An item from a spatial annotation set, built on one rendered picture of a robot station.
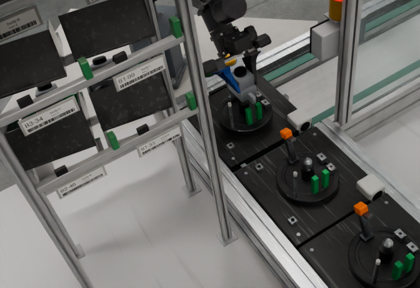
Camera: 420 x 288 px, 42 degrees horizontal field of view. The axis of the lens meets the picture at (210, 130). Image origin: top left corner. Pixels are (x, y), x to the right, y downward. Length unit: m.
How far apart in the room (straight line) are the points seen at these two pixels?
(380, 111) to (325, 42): 0.34
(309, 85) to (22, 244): 0.86
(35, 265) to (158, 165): 0.39
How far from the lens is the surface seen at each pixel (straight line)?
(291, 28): 1.85
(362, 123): 1.46
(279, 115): 1.41
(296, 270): 1.17
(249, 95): 1.31
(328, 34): 1.21
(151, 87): 0.97
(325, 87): 1.55
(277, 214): 1.22
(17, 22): 0.74
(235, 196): 1.27
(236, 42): 1.22
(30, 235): 1.47
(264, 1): 3.47
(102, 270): 1.35
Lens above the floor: 1.99
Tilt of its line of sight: 47 degrees down
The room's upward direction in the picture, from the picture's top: 10 degrees counter-clockwise
